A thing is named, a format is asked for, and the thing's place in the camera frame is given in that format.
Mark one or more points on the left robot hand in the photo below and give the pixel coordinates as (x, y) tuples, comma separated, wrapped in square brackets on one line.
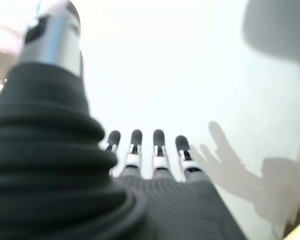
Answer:
[(52, 162)]

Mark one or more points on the white duvet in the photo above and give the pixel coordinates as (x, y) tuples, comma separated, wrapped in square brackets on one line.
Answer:
[(165, 75)]

